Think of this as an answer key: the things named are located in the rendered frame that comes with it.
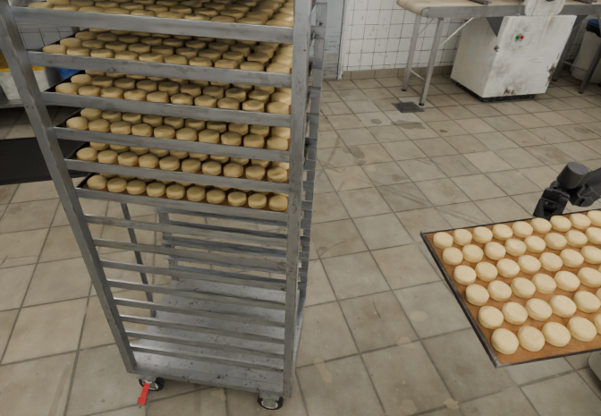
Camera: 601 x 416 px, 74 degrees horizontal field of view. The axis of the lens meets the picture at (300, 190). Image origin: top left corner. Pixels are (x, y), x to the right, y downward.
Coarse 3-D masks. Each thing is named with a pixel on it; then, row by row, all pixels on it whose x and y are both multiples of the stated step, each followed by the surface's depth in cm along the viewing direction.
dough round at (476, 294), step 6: (468, 288) 93; (474, 288) 93; (480, 288) 93; (468, 294) 92; (474, 294) 92; (480, 294) 92; (486, 294) 92; (468, 300) 92; (474, 300) 91; (480, 300) 90; (486, 300) 91
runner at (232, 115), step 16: (48, 96) 91; (64, 96) 90; (80, 96) 90; (144, 112) 90; (160, 112) 89; (176, 112) 89; (192, 112) 88; (208, 112) 88; (224, 112) 87; (240, 112) 87; (256, 112) 86
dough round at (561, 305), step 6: (552, 300) 89; (558, 300) 89; (564, 300) 89; (570, 300) 89; (552, 306) 89; (558, 306) 88; (564, 306) 88; (570, 306) 88; (558, 312) 88; (564, 312) 87; (570, 312) 87
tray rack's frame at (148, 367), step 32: (0, 0) 78; (0, 32) 80; (32, 96) 88; (32, 128) 93; (64, 192) 103; (96, 256) 119; (96, 288) 125; (192, 288) 185; (224, 288) 186; (256, 288) 186; (192, 320) 171; (224, 320) 171; (128, 352) 146; (224, 352) 159; (224, 384) 149; (256, 384) 149
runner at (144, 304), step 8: (120, 304) 134; (128, 304) 133; (136, 304) 133; (144, 304) 132; (152, 304) 131; (160, 304) 131; (168, 304) 135; (176, 312) 132; (184, 312) 132; (192, 312) 131; (200, 312) 130; (208, 312) 130; (216, 312) 129; (224, 312) 133; (232, 320) 131; (240, 320) 130; (248, 320) 129; (256, 320) 129; (264, 320) 128; (272, 320) 128; (280, 320) 131
